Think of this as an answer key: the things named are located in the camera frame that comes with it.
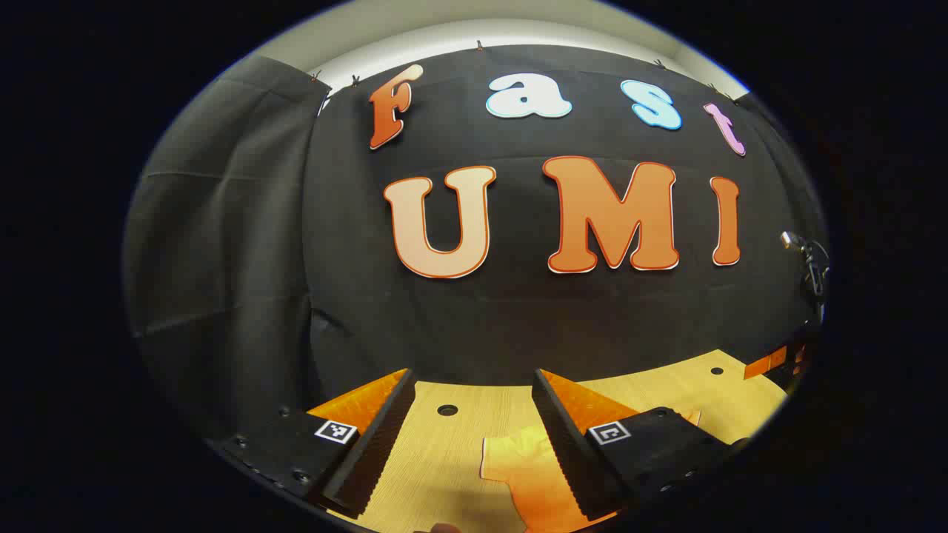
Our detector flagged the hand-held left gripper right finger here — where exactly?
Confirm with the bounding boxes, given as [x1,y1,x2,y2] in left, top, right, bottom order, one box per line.
[532,368,749,523]

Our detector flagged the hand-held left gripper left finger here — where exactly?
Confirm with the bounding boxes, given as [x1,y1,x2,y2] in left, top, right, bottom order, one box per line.
[210,368,417,519]

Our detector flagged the orange T-shirt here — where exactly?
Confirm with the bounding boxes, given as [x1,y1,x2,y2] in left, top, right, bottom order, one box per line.
[479,407,703,533]

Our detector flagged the dark grey side cloth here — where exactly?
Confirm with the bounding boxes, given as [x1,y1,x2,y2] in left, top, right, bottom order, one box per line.
[122,53,332,445]

